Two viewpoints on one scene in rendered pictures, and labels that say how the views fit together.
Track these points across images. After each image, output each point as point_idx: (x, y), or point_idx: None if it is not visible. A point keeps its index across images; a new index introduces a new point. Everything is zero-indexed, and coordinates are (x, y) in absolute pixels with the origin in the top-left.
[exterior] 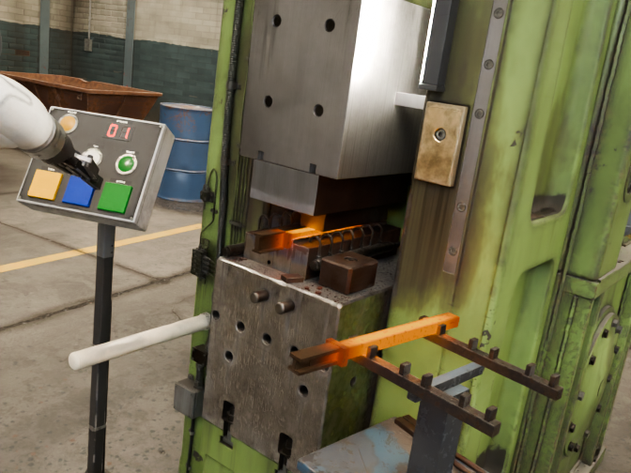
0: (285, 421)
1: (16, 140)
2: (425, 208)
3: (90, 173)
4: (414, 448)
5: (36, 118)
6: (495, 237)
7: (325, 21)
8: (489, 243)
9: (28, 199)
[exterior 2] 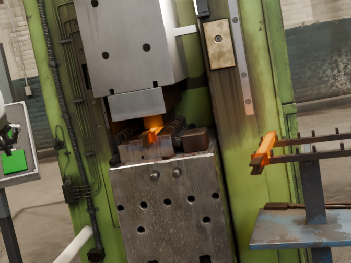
0: (200, 247)
1: None
2: (223, 85)
3: (15, 138)
4: (306, 200)
5: (1, 94)
6: (269, 83)
7: None
8: (267, 87)
9: None
